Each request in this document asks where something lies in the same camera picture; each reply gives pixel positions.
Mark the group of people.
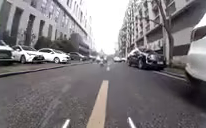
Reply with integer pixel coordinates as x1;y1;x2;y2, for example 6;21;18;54
95;54;108;67

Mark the white car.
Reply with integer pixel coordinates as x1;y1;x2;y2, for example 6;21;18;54
11;44;46;65
0;39;16;65
184;24;206;88
37;47;72;65
112;56;123;63

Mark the dark car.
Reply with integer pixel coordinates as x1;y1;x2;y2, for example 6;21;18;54
67;51;89;62

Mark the black car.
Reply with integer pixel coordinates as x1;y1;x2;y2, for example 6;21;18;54
126;46;168;71

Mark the grey asphalt road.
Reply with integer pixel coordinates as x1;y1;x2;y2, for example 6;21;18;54
0;59;206;128

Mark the dark hedge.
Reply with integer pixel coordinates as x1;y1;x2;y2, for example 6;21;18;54
34;35;79;54

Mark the pale building with balconies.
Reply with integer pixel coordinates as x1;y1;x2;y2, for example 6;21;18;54
117;0;206;58

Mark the robot's own part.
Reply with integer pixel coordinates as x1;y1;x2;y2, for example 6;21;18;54
126;116;137;128
61;119;71;128

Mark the grey kerb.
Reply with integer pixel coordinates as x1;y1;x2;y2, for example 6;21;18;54
0;60;92;80

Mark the bare tree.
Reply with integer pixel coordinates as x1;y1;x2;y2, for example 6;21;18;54
137;0;179;68

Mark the grey building with columns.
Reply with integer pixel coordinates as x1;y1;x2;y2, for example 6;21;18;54
0;0;94;56

